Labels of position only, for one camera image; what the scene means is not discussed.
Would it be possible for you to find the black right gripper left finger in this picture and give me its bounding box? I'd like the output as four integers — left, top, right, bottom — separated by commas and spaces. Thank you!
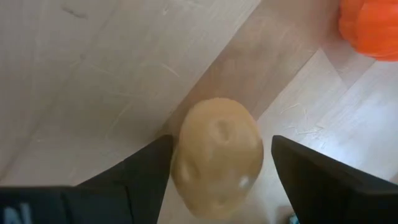
62, 134, 174, 224

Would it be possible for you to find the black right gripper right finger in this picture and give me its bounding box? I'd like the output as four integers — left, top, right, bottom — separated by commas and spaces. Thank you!
272, 135, 398, 224

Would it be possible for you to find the tan toy potato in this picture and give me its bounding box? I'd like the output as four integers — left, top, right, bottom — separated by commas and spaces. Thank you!
170, 97, 265, 220

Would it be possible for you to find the textured orange toy tangerine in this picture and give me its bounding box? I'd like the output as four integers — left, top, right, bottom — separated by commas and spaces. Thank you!
338, 0, 398, 62

